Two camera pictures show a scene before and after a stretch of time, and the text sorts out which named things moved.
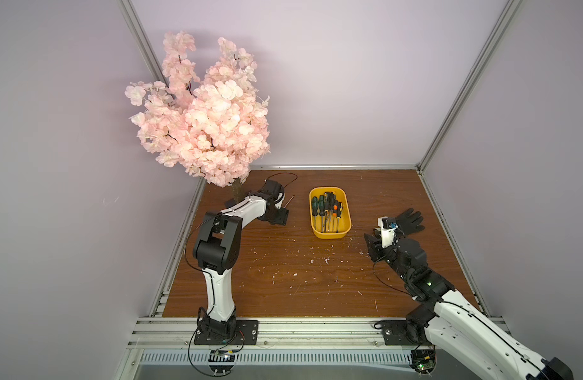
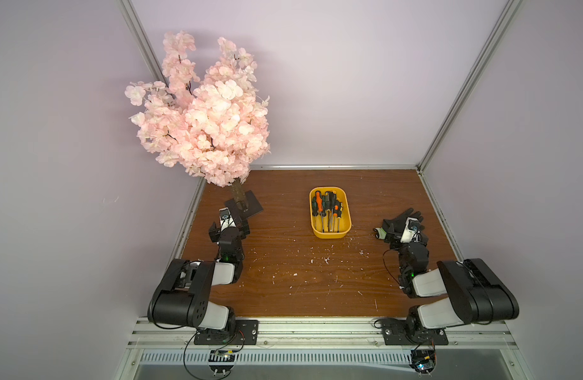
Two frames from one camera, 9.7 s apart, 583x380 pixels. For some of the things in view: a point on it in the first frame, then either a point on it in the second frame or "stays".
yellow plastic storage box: (344, 222) stays
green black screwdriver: (321, 209) stays
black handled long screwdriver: (331, 204) stays
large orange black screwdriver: (288, 202) → (319, 205)
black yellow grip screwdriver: (340, 210) stays
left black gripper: (283, 218) → (242, 229)
